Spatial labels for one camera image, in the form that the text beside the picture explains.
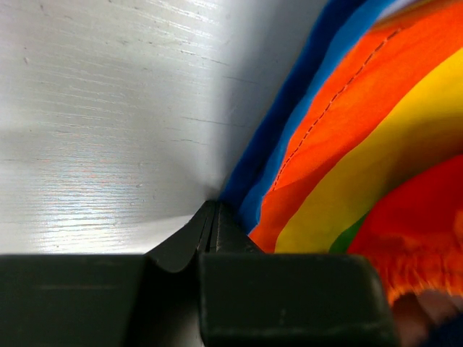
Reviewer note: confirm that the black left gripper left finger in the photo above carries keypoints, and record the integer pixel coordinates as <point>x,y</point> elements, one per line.
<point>105,299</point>

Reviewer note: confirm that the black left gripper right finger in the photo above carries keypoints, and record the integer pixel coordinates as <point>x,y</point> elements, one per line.
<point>250,298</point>

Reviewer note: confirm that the rainbow striped shorts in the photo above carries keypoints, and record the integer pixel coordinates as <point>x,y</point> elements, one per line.
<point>361,153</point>

